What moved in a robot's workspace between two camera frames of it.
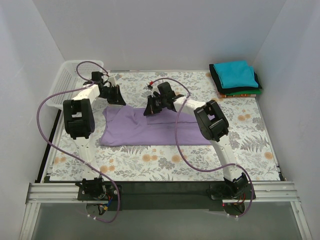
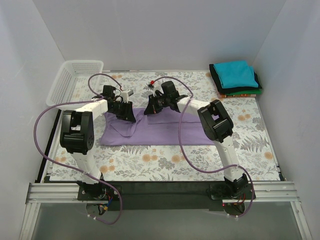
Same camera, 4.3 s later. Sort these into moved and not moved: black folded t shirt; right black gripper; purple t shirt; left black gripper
Moved: left black gripper
Not moved: black folded t shirt; purple t shirt; right black gripper
